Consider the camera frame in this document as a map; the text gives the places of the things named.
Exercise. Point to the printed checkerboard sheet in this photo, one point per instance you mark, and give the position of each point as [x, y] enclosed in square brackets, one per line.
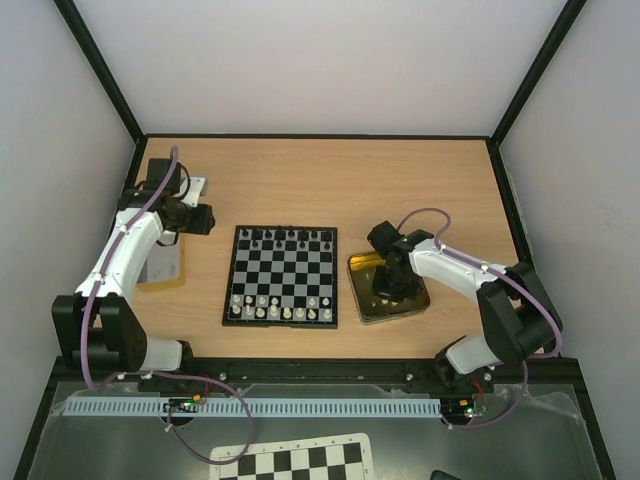
[346, 456]

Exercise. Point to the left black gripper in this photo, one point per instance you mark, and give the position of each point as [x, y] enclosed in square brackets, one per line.
[202, 225]

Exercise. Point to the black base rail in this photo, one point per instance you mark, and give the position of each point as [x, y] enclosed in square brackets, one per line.
[414, 376]

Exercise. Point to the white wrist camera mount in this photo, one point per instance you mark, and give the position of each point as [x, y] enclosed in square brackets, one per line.
[192, 189]

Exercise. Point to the gold tin with pieces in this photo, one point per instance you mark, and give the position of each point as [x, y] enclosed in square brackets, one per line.
[373, 309]

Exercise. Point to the silver gold tin lid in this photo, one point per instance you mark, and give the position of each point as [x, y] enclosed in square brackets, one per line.
[164, 265]

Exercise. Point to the black silver chess board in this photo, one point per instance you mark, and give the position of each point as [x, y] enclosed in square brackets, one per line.
[297, 264]

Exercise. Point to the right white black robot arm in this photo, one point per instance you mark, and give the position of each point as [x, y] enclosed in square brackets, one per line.
[518, 318]

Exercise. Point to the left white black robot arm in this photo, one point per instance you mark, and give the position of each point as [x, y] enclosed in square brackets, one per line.
[97, 329]

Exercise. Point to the black phone corner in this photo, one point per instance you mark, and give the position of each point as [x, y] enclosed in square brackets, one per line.
[441, 475]

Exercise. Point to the white slotted cable duct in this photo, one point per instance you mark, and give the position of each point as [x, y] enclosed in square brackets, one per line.
[256, 407]

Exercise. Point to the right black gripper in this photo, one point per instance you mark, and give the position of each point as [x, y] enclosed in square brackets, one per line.
[392, 273]

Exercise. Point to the black aluminium frame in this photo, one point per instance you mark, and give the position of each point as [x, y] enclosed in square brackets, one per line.
[561, 27]

